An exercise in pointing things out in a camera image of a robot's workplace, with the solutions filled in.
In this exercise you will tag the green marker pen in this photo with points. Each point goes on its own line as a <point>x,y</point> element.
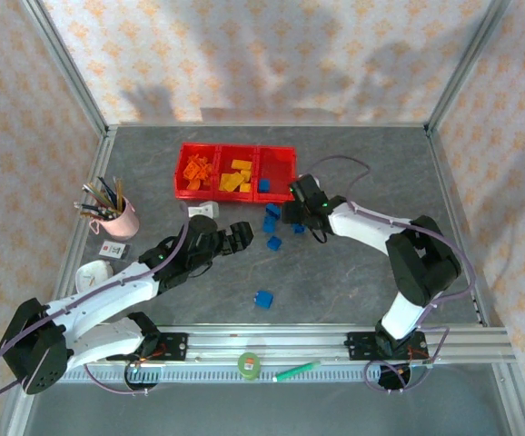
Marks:
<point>298,370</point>

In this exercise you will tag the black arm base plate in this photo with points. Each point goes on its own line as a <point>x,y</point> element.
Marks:
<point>358,345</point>
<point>176,347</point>

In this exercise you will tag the pink cup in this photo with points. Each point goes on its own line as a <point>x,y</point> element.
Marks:
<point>121,220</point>

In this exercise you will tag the green tape roll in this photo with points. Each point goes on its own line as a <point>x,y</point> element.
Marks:
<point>250,363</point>

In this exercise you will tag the white bowl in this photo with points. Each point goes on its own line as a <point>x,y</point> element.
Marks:
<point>90,277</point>

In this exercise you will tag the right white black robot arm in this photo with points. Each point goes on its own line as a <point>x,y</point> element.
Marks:
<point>362,227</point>

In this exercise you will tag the wide aluminium frame rail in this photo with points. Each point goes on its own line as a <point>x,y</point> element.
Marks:
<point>290,340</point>

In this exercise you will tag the orange lego piece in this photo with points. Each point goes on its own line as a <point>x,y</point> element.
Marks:
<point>209,169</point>

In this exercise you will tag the tan pencil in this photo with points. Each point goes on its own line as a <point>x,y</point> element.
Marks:
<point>96,195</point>

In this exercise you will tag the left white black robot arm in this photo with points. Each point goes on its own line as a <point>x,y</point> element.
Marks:
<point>108,290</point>

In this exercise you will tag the yellow lego brick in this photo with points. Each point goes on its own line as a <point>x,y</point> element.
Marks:
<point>246,175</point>
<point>245,186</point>
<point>229,181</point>
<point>242,164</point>

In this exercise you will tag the yellow pencil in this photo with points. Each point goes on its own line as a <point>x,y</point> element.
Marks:
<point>119,193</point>

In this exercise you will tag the orange small lego brick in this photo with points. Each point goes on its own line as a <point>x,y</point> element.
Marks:
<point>205,161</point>

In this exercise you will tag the black silver-tipped pen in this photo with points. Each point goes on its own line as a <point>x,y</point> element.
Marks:
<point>91,209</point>

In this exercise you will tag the white card with red logo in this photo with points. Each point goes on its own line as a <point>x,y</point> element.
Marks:
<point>115,249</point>

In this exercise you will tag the aluminium frame post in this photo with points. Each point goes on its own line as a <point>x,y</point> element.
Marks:
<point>68,68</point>
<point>514,399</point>
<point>466,68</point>
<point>12,418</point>

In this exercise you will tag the dark blue pencil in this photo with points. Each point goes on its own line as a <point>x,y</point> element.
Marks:
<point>108,191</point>

